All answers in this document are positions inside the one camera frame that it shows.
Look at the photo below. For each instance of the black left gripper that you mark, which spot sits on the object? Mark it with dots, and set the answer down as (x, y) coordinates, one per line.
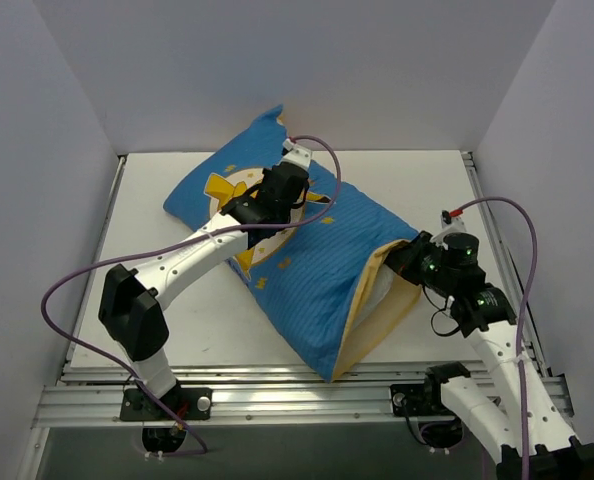
(287, 176)

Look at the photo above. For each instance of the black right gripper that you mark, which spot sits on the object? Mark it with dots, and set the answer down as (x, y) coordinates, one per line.
(407, 251)

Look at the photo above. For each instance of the white pillow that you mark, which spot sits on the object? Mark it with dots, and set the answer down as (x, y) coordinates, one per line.
(374, 296)

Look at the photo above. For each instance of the blue Pikachu pillowcase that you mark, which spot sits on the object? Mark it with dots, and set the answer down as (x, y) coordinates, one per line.
(310, 281)

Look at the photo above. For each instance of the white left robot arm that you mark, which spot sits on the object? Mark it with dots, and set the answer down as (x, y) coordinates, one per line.
(133, 300)

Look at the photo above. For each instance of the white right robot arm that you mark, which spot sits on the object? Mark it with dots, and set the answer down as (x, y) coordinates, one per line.
(524, 433)

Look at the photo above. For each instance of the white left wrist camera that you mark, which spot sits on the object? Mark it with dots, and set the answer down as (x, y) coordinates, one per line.
(296, 154)

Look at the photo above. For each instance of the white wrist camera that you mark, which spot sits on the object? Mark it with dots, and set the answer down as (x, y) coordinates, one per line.
(296, 154)
(452, 223)

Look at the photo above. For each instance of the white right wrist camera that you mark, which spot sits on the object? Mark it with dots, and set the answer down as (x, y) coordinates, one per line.
(452, 223)

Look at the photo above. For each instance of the aluminium right side rail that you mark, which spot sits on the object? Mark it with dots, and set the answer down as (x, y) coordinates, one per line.
(512, 281)

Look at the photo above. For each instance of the aluminium rail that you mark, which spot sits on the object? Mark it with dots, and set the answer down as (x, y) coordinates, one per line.
(512, 281)
(75, 292)

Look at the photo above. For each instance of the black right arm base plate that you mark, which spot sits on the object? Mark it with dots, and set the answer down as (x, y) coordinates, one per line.
(414, 400)

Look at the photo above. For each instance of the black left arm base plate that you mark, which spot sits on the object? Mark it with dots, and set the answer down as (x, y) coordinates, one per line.
(188, 403)

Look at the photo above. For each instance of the aluminium left side rail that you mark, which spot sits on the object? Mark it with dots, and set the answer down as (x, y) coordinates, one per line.
(75, 292)

